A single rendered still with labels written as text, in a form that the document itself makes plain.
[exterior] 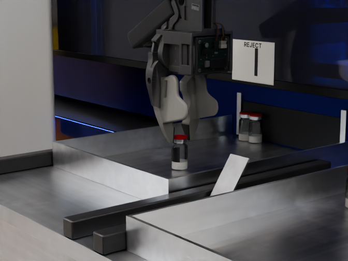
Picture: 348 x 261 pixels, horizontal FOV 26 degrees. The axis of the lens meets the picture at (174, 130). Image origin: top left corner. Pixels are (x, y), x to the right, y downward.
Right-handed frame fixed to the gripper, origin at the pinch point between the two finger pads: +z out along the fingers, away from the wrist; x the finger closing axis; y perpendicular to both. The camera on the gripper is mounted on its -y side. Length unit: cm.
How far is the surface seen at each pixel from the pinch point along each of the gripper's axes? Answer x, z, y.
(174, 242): -23.8, 2.5, 28.9
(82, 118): 17, 7, -51
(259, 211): -6.2, 4.8, 22.0
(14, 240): 14, 40, -78
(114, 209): -20.8, 3.4, 15.1
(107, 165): -12.3, 2.6, 1.4
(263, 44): 13.6, -11.1, 2.8
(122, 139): -0.6, 3.0, -12.0
